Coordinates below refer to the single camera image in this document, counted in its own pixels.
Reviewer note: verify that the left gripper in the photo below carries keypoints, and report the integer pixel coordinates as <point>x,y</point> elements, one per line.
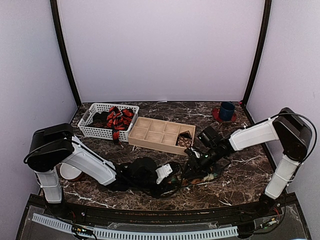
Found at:
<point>163,188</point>

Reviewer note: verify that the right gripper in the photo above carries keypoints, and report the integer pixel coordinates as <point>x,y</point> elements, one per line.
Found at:
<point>196,167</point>

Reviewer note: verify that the brown green patterned tie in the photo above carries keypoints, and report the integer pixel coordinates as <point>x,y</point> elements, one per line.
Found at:
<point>197,181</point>

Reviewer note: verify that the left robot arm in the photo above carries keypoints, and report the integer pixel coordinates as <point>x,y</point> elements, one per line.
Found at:
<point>57,144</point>

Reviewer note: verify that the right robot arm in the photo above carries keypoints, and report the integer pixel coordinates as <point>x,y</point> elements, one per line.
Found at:
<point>296,134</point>

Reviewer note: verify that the rolled brown patterned tie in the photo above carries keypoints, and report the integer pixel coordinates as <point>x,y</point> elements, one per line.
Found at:
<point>184,142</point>

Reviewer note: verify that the rolled dark tie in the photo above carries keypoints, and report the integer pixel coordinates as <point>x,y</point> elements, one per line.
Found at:
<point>186,134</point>

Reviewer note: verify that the wooden compartment tray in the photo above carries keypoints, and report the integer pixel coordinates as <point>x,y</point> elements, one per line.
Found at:
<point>160,135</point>

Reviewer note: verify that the red saucer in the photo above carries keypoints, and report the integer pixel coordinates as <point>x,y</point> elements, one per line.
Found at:
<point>215,114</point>

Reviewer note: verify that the blue cup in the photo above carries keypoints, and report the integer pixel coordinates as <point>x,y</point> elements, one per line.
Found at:
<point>226,111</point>

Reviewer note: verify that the red black striped tie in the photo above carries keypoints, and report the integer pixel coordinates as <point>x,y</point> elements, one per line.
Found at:
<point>119,120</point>

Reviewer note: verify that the dark tie in basket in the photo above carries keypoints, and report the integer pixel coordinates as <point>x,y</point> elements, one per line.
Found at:
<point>99,120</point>

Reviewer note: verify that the white perforated basket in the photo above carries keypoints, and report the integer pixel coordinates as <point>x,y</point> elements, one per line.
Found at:
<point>104,133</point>

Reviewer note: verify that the white orange bowl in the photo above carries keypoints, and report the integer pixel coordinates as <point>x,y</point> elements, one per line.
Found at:
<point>70,173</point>

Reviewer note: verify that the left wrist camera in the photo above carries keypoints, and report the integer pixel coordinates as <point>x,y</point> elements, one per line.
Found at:
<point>143,169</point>

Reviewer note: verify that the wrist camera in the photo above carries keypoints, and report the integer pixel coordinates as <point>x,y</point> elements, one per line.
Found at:
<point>143,169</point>
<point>209,137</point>

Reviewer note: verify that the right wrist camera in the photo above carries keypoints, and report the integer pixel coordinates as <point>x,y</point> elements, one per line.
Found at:
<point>209,137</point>

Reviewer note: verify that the grey cable duct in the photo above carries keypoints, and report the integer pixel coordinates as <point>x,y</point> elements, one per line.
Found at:
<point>121,231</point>

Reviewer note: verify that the black front rail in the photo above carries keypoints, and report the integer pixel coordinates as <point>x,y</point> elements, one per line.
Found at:
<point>237,214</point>

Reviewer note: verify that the right black frame post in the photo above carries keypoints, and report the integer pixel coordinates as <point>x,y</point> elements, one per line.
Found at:
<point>259,51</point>

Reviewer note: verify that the black frame post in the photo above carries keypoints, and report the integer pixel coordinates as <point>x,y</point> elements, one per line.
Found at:
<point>259,51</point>
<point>63,51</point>

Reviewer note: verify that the left black frame post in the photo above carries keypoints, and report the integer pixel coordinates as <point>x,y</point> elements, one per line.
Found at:
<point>63,51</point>

